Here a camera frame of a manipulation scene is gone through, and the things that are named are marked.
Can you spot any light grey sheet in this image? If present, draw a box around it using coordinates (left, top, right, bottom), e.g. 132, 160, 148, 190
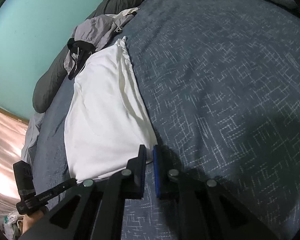
21, 112, 45, 166

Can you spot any white polo shirt black trim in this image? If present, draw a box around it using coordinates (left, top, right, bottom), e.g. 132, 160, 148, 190
64, 37, 157, 183

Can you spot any grey black jacket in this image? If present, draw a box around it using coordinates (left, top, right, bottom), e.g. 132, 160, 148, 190
64, 7, 139, 80

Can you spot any pink curtain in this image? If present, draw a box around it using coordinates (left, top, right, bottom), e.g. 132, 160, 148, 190
0, 101, 31, 221

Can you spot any person's left hand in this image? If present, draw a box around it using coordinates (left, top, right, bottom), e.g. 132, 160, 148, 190
23, 206, 49, 233

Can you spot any blue patterned bed cover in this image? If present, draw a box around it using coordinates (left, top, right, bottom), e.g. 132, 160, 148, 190
32, 0, 300, 240

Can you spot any dark grey long pillow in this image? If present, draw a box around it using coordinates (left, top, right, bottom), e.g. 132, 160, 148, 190
32, 0, 144, 113

